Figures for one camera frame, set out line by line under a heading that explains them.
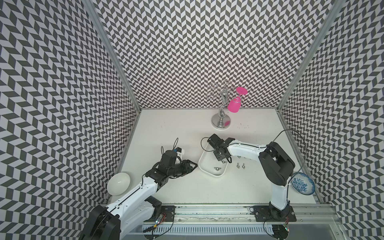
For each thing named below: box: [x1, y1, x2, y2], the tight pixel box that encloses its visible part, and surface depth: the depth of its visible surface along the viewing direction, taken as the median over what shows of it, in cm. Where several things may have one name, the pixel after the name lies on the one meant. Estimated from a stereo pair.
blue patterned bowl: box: [290, 172, 316, 196], surface depth 82 cm
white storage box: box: [198, 142, 229, 177], surface depth 88 cm
